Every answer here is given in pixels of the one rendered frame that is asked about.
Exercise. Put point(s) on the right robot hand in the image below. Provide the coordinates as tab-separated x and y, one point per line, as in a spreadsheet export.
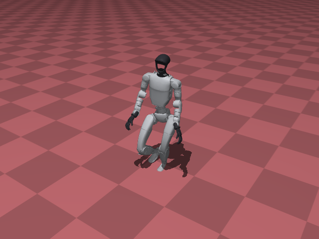
130	120

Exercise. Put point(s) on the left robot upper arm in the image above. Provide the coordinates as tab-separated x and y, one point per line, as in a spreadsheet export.
176	85

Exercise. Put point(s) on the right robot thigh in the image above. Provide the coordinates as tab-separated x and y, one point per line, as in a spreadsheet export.
145	132

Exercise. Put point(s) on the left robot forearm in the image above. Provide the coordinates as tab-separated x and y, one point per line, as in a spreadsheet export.
177	112

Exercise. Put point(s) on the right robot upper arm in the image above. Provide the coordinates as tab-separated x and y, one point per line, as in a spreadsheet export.
144	85

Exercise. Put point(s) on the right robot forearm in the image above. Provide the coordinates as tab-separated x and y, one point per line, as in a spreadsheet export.
138	104

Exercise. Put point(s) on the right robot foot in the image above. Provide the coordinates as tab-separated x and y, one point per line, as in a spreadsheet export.
153	157

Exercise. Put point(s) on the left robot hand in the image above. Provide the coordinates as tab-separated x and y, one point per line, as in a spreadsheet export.
177	128

